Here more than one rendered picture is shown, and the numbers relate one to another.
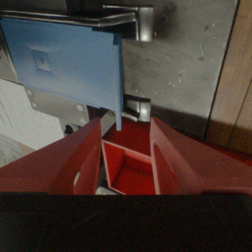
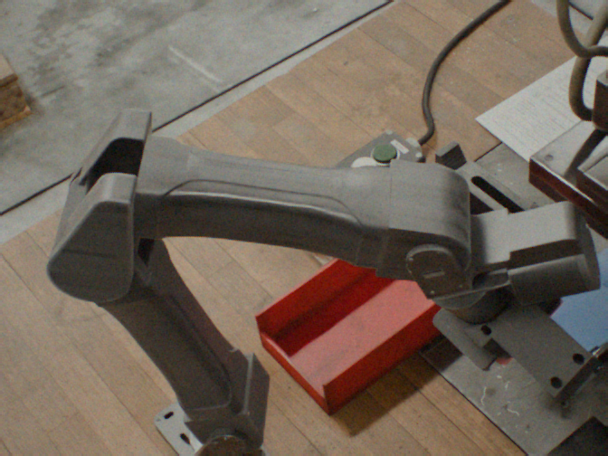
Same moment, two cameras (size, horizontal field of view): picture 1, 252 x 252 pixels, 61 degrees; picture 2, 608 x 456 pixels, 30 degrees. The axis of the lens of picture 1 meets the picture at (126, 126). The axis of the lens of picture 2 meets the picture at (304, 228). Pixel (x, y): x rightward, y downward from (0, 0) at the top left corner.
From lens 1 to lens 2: 94 cm
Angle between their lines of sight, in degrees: 8
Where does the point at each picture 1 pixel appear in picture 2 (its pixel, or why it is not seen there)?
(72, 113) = not seen: hidden behind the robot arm
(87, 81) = (569, 308)
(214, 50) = (505, 420)
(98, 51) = (581, 337)
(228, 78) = (471, 413)
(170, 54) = (530, 386)
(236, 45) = (496, 435)
